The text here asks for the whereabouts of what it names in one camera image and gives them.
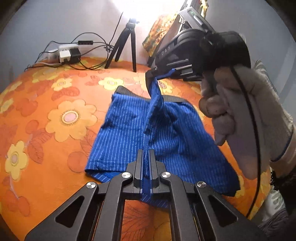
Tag white power strip with adapters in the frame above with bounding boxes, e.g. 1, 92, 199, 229
46, 44, 81, 64

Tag right hand in white glove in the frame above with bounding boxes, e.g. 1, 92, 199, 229
199, 66, 295, 179

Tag green striped white pillow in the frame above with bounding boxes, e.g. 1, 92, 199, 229
253, 60, 285, 221

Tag white ring light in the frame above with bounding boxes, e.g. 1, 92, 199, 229
111, 0, 185, 22

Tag small black tripod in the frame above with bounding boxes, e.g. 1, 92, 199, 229
104, 19, 137, 72

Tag orange patterned hanging cloth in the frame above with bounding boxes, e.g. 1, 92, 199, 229
142, 14, 178, 57

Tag black power cables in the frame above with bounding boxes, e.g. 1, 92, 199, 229
24, 11, 125, 71

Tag blue striped shorts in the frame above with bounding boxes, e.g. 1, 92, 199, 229
85, 80, 240, 196

